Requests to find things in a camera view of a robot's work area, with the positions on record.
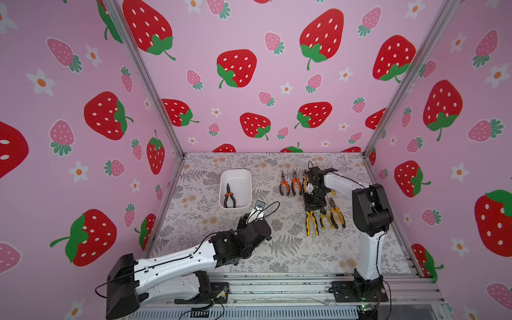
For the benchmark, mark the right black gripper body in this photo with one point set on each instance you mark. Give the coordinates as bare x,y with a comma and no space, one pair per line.
314,198

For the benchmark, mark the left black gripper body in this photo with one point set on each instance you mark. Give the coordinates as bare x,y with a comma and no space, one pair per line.
241,224

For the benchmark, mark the amber black combination pliers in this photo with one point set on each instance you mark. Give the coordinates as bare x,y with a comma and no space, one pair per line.
336,211

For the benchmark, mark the orange black pliers large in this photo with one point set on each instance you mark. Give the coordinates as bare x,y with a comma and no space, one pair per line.
296,185

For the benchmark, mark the orange handled pliers small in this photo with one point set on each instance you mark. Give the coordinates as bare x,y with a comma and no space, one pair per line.
284,187

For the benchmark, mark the black orange-band small pliers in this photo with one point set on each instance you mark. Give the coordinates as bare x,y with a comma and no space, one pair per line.
229,198

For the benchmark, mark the white plastic storage box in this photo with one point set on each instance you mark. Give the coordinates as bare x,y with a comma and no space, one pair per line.
240,181

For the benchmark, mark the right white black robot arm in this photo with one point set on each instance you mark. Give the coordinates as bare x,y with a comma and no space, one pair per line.
372,216

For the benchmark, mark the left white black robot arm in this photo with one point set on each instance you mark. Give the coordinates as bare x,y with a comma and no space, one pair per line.
183,276

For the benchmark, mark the yellow black pliers large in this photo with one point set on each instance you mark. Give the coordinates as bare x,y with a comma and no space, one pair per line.
305,180

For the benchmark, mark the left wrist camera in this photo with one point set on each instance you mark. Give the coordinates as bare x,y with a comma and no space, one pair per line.
257,212

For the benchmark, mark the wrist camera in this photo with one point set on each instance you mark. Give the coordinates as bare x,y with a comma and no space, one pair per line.
257,212
315,176

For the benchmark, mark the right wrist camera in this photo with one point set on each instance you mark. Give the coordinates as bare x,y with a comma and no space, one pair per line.
315,176

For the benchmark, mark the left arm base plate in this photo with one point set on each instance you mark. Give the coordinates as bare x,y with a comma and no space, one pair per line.
216,292

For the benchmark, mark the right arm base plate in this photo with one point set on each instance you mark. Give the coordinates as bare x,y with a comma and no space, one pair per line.
346,292

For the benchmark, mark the aluminium rail frame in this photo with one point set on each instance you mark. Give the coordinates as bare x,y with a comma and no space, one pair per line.
308,296

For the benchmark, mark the right aluminium corner post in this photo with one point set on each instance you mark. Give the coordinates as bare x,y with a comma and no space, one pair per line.
438,26

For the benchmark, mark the aluminium corner post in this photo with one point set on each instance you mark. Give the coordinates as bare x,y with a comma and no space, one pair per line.
438,26
122,27

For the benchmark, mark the left aluminium corner post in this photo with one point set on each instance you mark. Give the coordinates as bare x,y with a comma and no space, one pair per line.
122,27

